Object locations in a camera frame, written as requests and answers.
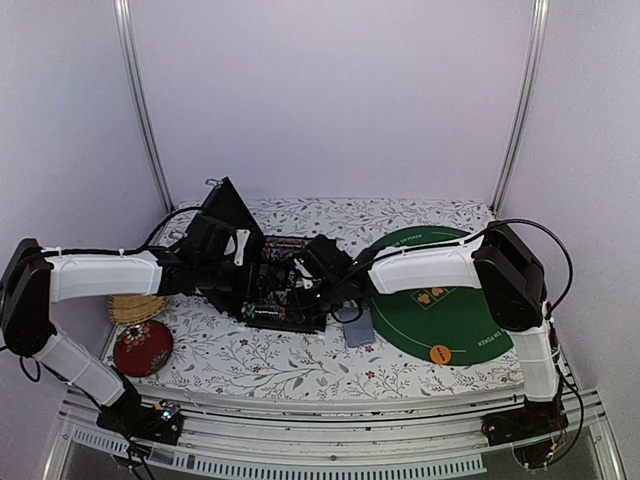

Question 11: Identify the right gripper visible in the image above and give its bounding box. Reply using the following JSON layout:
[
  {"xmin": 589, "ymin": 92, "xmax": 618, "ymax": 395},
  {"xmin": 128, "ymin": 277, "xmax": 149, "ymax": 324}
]
[{"xmin": 288, "ymin": 275, "xmax": 345, "ymax": 322}]

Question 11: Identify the black poker chip case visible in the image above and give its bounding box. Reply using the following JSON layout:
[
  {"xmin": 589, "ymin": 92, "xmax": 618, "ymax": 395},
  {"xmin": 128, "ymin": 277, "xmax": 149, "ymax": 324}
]
[{"xmin": 170, "ymin": 177, "xmax": 351, "ymax": 334}]

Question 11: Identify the orange big blind button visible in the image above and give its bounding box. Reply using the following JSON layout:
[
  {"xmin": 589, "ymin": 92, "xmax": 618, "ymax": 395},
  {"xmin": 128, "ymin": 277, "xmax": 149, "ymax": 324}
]
[{"xmin": 429, "ymin": 345, "xmax": 453, "ymax": 365}]

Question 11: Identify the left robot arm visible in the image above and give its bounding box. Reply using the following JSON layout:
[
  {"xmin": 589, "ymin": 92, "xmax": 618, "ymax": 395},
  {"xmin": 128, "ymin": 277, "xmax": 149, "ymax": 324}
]
[{"xmin": 1, "ymin": 213, "xmax": 295, "ymax": 434}]

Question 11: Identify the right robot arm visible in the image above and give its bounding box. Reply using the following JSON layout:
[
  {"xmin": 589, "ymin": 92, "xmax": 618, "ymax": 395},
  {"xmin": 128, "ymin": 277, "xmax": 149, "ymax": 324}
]
[{"xmin": 293, "ymin": 221, "xmax": 563, "ymax": 436}]

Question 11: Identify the blue playing card deck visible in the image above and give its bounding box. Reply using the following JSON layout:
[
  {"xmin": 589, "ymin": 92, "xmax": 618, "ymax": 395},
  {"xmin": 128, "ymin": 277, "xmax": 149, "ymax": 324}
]
[{"xmin": 330, "ymin": 301, "xmax": 375, "ymax": 348}]

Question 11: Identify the poker chip row near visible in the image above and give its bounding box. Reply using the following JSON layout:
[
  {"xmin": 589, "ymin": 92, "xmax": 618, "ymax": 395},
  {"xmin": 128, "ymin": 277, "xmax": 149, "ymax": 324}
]
[{"xmin": 241, "ymin": 302, "xmax": 299, "ymax": 324}]

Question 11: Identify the poker chip row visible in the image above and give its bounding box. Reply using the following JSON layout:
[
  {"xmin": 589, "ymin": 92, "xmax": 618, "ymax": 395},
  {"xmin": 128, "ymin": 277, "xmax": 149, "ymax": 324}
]
[
  {"xmin": 241, "ymin": 302, "xmax": 299, "ymax": 324},
  {"xmin": 261, "ymin": 236, "xmax": 310, "ymax": 262}
]

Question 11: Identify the poker chip row far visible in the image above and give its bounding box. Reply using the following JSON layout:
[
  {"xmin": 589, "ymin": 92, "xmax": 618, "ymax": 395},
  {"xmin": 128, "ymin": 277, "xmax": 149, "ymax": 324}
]
[{"xmin": 261, "ymin": 236, "xmax": 310, "ymax": 262}]

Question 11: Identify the floral tablecloth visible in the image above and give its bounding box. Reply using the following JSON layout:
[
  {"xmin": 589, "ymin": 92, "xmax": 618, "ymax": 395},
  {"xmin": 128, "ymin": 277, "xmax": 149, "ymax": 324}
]
[{"xmin": 137, "ymin": 198, "xmax": 524, "ymax": 401}]

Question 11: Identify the woven wicker basket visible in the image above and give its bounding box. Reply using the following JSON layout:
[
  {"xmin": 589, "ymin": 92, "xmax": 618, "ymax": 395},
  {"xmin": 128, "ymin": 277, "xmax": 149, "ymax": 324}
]
[{"xmin": 108, "ymin": 295, "xmax": 167, "ymax": 326}]

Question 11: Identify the red embroidered round cushion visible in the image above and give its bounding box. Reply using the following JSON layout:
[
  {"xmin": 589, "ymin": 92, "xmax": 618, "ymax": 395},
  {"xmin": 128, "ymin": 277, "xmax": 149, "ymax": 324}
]
[{"xmin": 112, "ymin": 320, "xmax": 174, "ymax": 378}]

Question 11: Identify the green poker felt mat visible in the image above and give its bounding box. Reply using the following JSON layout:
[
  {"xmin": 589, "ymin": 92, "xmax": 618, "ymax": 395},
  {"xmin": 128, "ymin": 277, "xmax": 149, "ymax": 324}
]
[{"xmin": 359, "ymin": 225, "xmax": 521, "ymax": 367}]

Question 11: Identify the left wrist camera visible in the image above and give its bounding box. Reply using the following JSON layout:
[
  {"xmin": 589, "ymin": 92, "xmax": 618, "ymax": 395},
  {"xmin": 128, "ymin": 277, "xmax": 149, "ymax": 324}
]
[{"xmin": 224, "ymin": 229, "xmax": 251, "ymax": 267}]

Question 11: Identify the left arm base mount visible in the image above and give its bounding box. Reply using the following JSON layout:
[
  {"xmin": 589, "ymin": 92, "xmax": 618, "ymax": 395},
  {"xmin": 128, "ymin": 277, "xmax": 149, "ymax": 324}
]
[{"xmin": 96, "ymin": 396, "xmax": 184, "ymax": 446}]

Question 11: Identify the front aluminium rail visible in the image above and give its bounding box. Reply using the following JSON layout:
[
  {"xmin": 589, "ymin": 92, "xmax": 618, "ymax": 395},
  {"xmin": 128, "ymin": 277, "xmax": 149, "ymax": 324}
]
[{"xmin": 42, "ymin": 384, "xmax": 626, "ymax": 479}]

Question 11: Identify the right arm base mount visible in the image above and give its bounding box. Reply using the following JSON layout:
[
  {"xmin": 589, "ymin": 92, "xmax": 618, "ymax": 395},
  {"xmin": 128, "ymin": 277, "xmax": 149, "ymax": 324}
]
[{"xmin": 481, "ymin": 395, "xmax": 568, "ymax": 470}]

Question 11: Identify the left aluminium frame post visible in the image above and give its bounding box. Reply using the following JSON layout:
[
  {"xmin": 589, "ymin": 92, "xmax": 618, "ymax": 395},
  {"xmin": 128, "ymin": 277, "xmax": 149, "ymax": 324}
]
[{"xmin": 113, "ymin": 0, "xmax": 174, "ymax": 212}]

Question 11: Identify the aluminium frame post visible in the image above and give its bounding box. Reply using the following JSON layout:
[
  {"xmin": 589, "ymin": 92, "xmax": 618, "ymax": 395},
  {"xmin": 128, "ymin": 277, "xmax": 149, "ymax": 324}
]
[
  {"xmin": 490, "ymin": 0, "xmax": 550, "ymax": 216},
  {"xmin": 113, "ymin": 0, "xmax": 174, "ymax": 212}
]

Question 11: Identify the right aluminium frame post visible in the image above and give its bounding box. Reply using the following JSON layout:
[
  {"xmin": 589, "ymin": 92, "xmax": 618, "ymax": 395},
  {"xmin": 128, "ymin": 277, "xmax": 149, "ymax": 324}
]
[{"xmin": 490, "ymin": 0, "xmax": 550, "ymax": 216}]

